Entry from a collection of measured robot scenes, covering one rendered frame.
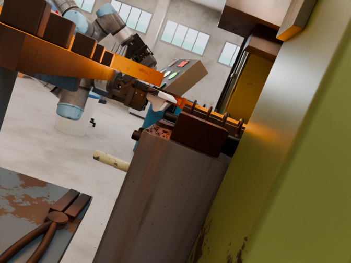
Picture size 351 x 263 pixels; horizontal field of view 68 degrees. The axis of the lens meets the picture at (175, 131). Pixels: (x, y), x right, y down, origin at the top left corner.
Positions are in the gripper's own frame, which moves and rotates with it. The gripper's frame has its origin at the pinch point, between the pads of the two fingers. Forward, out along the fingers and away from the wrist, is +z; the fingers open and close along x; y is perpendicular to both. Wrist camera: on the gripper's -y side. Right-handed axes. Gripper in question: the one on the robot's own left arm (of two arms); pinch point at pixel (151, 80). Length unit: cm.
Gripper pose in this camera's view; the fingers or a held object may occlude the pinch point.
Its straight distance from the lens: 121.7
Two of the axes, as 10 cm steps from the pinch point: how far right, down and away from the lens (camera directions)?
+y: 7.6, -6.5, 0.9
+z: 5.7, 7.1, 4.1
